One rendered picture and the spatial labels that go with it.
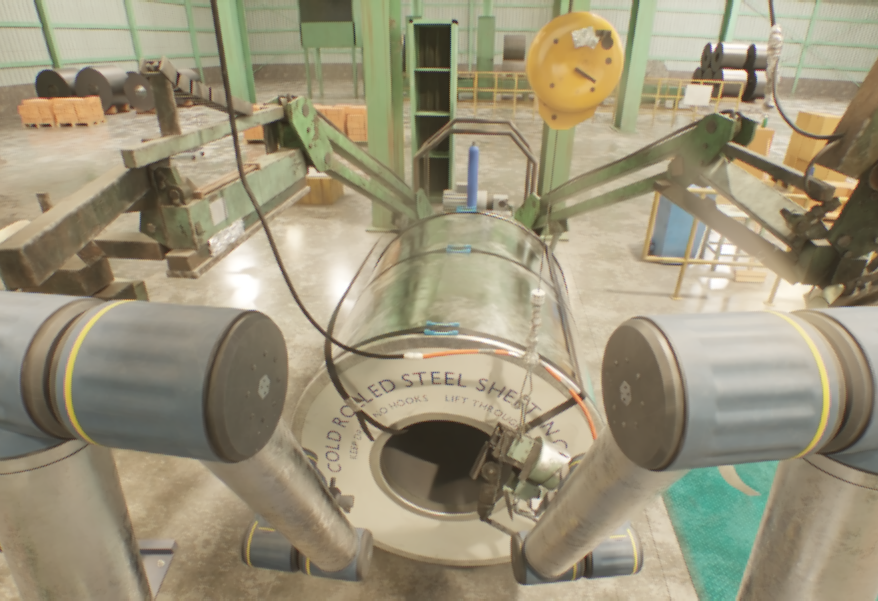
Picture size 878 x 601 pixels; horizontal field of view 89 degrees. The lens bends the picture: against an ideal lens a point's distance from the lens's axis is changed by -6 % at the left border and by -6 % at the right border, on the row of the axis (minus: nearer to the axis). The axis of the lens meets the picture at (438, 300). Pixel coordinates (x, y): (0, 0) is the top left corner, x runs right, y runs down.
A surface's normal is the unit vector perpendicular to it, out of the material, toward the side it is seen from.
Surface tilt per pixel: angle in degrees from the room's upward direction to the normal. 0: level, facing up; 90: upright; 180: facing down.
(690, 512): 0
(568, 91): 90
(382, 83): 90
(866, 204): 90
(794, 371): 41
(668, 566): 0
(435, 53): 90
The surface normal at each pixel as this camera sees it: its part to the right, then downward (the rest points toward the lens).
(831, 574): -0.51, 0.28
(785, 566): -0.94, 0.12
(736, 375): 0.06, -0.36
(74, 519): 0.81, 0.21
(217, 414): 0.57, 0.14
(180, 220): -0.11, 0.47
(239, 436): 0.97, 0.15
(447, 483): 0.02, -0.88
